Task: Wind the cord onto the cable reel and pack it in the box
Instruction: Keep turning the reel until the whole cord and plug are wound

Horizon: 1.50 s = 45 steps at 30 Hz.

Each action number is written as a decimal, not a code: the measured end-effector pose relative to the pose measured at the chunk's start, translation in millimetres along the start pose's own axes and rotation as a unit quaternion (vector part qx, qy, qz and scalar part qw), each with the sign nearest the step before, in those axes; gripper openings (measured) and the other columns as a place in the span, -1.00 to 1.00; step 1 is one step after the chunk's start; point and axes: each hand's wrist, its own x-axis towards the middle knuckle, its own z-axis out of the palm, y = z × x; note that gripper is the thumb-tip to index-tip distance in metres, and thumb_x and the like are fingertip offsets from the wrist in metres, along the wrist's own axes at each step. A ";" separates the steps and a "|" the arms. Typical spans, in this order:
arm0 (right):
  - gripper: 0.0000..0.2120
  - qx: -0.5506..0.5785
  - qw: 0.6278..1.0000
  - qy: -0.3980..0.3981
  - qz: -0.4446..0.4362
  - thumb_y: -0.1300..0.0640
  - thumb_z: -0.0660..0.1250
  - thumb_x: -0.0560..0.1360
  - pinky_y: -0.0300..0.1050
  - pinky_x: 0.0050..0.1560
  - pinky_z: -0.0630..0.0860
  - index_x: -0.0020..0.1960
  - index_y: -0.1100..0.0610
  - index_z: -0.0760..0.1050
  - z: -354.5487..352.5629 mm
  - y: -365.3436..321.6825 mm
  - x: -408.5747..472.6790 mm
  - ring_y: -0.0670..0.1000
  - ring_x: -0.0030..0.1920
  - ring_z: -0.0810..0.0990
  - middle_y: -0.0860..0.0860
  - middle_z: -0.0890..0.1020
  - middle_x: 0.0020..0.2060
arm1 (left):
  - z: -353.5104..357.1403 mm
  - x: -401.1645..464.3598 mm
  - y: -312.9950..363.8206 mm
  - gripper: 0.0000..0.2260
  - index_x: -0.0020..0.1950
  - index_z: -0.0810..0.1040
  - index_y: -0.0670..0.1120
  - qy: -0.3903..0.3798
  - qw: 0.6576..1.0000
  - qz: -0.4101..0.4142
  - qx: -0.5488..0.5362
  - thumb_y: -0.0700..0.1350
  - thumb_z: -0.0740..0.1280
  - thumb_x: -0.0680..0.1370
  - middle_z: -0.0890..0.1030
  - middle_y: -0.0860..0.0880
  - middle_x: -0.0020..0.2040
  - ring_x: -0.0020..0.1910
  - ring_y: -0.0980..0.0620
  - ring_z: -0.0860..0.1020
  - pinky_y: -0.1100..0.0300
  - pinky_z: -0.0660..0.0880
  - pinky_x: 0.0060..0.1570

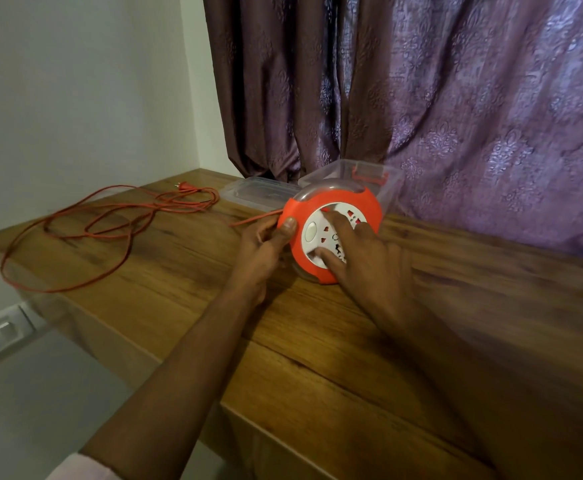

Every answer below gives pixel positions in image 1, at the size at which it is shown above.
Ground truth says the clear plastic box lid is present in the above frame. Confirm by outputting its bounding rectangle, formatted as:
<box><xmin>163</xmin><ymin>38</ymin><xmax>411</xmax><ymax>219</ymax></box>
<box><xmin>219</xmin><ymin>176</ymin><xmax>302</xmax><ymax>213</ymax></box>

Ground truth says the purple patterned curtain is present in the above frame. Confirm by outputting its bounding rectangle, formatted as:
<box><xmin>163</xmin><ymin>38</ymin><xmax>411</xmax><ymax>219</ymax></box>
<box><xmin>202</xmin><ymin>0</ymin><xmax>583</xmax><ymax>265</ymax></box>

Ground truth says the person's left hand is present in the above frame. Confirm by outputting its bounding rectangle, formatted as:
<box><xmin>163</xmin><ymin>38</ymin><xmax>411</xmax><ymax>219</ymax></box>
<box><xmin>229</xmin><ymin>214</ymin><xmax>298</xmax><ymax>305</ymax></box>

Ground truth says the person's left forearm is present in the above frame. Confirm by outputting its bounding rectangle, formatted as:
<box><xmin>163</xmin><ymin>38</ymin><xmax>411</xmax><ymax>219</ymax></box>
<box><xmin>79</xmin><ymin>289</ymin><xmax>252</xmax><ymax>480</ymax></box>

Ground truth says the clear plastic storage box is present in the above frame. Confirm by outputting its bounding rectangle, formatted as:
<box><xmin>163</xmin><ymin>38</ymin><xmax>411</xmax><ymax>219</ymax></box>
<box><xmin>297</xmin><ymin>158</ymin><xmax>405</xmax><ymax>215</ymax></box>

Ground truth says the person's right hand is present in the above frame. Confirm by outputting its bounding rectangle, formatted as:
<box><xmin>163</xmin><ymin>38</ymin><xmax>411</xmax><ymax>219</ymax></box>
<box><xmin>314</xmin><ymin>210</ymin><xmax>414</xmax><ymax>328</ymax></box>

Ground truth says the white shirt sleeve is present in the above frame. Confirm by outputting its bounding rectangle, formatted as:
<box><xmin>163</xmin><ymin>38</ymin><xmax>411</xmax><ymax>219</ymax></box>
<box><xmin>46</xmin><ymin>452</ymin><xmax>122</xmax><ymax>480</ymax></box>

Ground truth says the orange power cord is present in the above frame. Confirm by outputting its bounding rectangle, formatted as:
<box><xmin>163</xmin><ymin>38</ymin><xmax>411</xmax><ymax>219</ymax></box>
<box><xmin>0</xmin><ymin>182</ymin><xmax>285</xmax><ymax>294</ymax></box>

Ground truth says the orange extension cord reel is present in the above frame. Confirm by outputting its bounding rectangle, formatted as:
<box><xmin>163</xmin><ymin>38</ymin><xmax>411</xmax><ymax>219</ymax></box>
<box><xmin>276</xmin><ymin>178</ymin><xmax>384</xmax><ymax>285</ymax></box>

